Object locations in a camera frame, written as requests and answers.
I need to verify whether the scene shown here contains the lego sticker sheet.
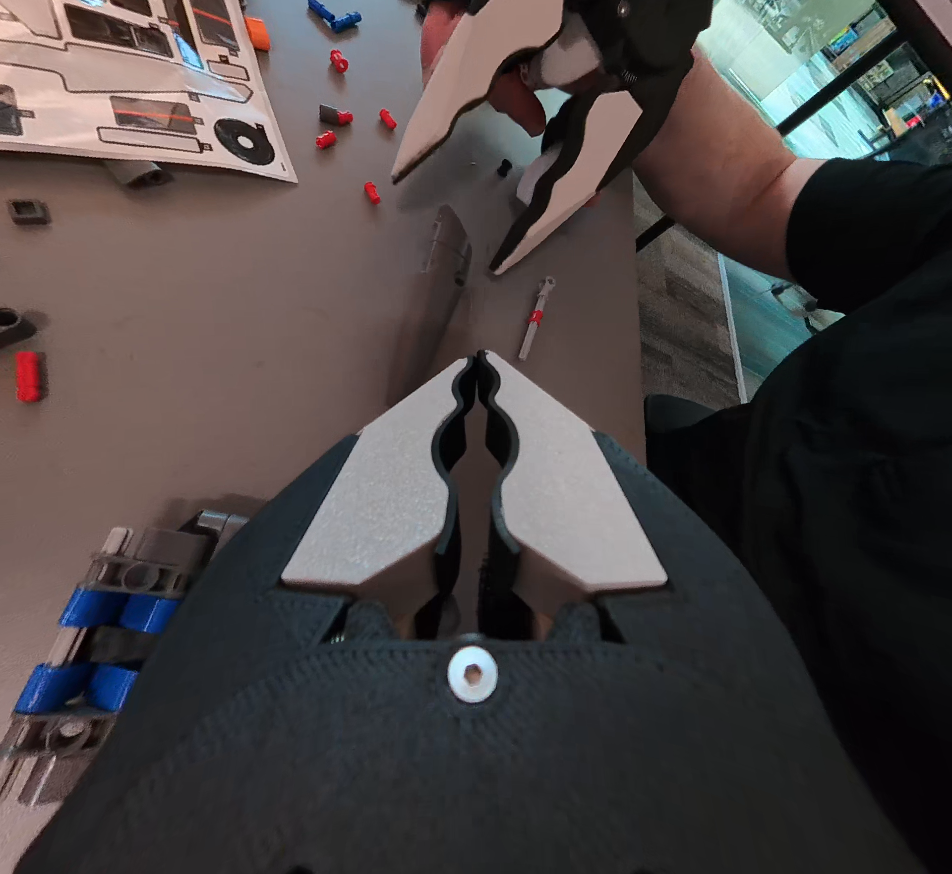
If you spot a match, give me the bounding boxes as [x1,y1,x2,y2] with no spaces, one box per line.
[0,0,299,185]

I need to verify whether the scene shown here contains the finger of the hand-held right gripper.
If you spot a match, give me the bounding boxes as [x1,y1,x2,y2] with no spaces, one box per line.
[488,92,644,278]
[391,0,571,185]

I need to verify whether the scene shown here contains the grey double lego connector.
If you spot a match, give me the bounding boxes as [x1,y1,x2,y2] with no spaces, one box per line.
[104,160,174,188]

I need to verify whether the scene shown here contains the blue angled lego beam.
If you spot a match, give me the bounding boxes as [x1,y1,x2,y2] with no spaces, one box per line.
[307,0,363,35]

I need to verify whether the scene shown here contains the person's black shirt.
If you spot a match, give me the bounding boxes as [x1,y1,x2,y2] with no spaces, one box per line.
[643,156,952,874]

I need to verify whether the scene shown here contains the long grey lego axle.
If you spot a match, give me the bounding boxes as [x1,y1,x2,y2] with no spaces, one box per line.
[519,276,557,362]

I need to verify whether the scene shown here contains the grey blue lego wing assembly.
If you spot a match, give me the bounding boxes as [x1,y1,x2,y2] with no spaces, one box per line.
[0,510,250,808]

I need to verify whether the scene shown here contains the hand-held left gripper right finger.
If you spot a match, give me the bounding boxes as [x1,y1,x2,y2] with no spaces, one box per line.
[479,350,669,624]

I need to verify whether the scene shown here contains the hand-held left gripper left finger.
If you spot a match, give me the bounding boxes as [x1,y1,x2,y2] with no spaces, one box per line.
[281,354,477,627]

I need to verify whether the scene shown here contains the scattered small red lego bushes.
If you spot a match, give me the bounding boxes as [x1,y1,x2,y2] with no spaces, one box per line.
[314,49,398,206]

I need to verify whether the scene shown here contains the dark grey tapered lego panel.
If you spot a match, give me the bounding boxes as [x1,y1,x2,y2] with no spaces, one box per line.
[387,205,474,407]

